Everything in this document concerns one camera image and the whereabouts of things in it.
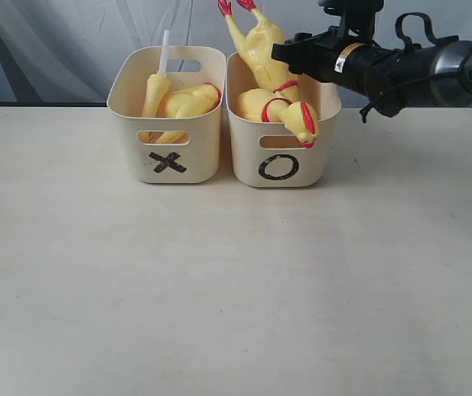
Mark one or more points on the cream bin with circle mark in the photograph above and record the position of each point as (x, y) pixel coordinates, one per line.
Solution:
(267, 155)

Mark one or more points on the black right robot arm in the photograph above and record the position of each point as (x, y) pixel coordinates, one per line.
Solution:
(439, 75)

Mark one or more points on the whole yellow rubber chicken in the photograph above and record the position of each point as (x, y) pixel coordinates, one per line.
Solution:
(255, 49)

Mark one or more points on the cream bin left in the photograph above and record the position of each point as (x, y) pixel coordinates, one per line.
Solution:
(168, 150)

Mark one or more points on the white backdrop curtain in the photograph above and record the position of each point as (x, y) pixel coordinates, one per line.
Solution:
(70, 51)

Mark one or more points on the yellow chicken head neck piece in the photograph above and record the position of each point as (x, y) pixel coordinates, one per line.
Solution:
(157, 85)

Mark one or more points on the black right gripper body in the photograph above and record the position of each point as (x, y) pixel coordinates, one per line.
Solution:
(342, 54)

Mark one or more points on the headless yellow chicken body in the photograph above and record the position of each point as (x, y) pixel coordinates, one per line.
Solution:
(189, 102)

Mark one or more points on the yellow rubber chicken front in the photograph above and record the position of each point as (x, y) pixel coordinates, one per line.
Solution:
(299, 117)

